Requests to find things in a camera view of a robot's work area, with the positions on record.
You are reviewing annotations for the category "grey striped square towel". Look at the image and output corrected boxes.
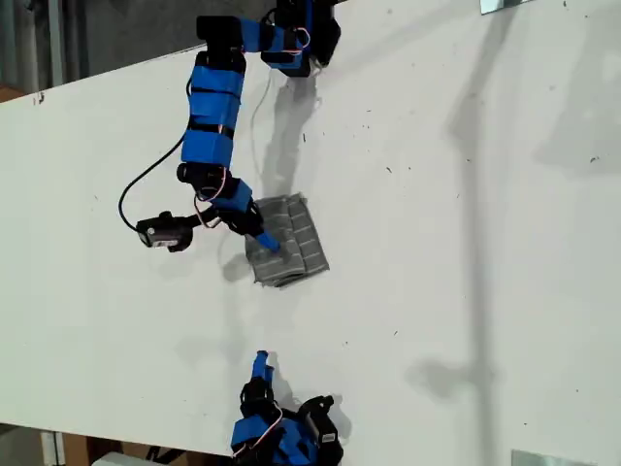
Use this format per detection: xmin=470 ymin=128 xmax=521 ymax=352
xmin=244 ymin=192 xmax=331 ymax=290

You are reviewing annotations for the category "white box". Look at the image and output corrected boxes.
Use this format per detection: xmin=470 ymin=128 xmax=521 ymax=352
xmin=89 ymin=450 xmax=164 ymax=466

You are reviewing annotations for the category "black camera box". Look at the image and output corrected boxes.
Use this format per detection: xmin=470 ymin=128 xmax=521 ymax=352
xmin=136 ymin=211 xmax=194 ymax=253
xmin=297 ymin=395 xmax=342 ymax=447

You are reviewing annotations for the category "black camera stalk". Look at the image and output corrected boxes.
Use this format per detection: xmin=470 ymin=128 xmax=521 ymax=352
xmin=186 ymin=207 xmax=222 ymax=229

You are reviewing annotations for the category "grey metal post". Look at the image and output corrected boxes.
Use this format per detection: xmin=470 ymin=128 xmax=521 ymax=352
xmin=47 ymin=0 xmax=65 ymax=89

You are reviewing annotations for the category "white table leg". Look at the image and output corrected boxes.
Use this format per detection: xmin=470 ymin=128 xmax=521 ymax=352
xmin=41 ymin=429 xmax=67 ymax=466

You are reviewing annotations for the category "black camera cable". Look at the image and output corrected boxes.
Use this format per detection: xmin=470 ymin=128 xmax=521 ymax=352
xmin=118 ymin=140 xmax=188 ymax=230

